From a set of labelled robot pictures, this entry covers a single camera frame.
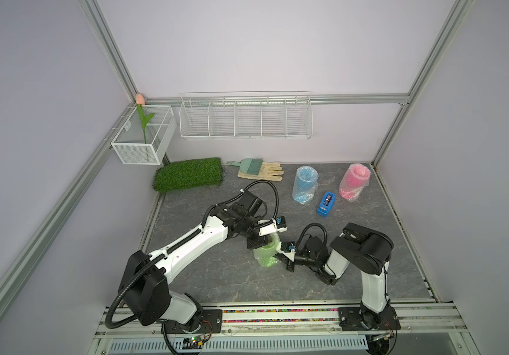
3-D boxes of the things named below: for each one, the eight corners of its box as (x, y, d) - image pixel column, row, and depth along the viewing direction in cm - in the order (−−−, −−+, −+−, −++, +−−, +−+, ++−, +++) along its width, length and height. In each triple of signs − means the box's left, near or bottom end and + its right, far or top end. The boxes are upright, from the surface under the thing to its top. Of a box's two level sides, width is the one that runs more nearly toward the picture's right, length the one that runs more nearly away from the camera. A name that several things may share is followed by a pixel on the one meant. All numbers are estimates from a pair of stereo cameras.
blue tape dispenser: (314, 213, 103) (316, 208, 99) (322, 195, 110) (325, 189, 106) (327, 219, 102) (329, 213, 98) (334, 200, 108) (337, 194, 104)
